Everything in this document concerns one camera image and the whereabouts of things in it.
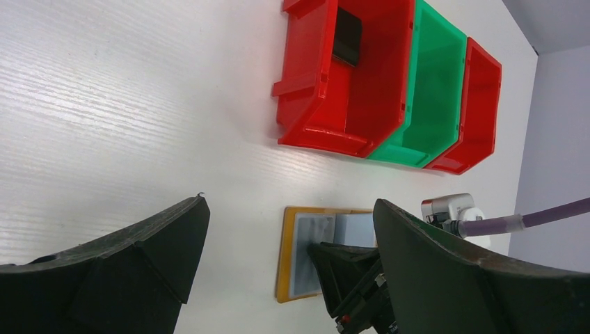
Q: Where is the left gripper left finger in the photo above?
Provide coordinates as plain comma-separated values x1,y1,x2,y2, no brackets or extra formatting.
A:
1,195,210,333

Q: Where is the red bin with black card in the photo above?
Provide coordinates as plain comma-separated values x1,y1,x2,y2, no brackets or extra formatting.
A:
271,1,415,158

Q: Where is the green plastic bin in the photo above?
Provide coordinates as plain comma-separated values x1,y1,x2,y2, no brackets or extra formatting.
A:
368,1,467,168

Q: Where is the red bin with gold card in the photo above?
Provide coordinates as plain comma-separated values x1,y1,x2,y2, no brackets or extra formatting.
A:
424,37,502,175

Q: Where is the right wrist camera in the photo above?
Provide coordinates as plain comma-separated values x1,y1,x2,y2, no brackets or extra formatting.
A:
421,193,486,225

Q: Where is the black card in bin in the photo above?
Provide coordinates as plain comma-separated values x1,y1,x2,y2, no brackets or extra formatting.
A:
332,7,362,67

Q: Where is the yellow leather card holder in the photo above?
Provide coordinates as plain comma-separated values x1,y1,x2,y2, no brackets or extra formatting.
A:
275,207,376,303

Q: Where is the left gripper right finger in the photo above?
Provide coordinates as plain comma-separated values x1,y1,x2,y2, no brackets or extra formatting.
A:
373,199,589,333

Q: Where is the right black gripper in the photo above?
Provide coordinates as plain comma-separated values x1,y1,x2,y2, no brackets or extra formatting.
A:
307,242,399,333

